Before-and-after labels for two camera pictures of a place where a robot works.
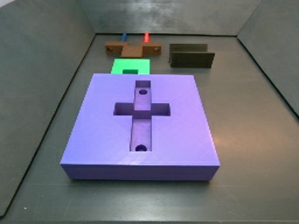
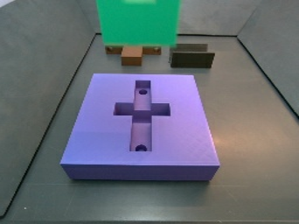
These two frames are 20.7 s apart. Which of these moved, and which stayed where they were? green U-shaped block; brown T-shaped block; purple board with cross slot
Moved: green U-shaped block
Stayed: brown T-shaped block; purple board with cross slot
